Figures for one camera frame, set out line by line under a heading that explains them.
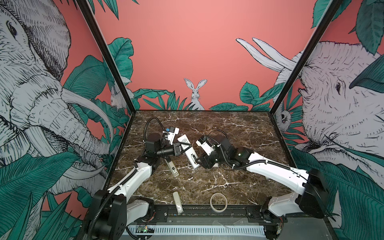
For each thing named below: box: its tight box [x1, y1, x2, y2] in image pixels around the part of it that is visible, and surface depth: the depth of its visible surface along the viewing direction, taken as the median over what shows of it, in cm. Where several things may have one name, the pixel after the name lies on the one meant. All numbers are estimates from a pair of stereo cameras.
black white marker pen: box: [164, 156, 180, 177], surface depth 88 cm
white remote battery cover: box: [172, 191, 184, 214], surface depth 76 cm
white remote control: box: [177, 134, 200, 169], surface depth 76 cm
